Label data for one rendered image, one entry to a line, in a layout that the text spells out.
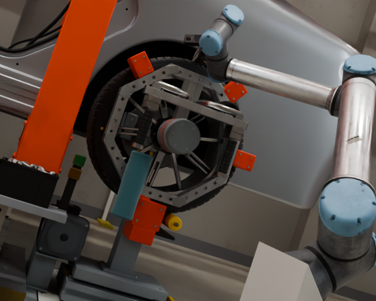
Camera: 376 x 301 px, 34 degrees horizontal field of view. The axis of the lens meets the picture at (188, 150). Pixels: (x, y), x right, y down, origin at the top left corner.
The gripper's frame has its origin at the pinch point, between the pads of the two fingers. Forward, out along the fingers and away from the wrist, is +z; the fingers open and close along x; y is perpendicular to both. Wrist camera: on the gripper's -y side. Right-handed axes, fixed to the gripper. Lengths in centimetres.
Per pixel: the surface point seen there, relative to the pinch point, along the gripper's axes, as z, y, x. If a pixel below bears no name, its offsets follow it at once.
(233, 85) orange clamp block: -11.4, 16.0, -13.2
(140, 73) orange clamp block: -6.8, -21.8, -21.9
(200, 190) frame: 10, 18, -53
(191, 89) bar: -7.3, 0.2, -19.8
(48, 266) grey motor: 46, -28, -91
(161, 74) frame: -8.2, -13.8, -19.2
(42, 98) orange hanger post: -2, -54, -46
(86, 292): 37, -11, -99
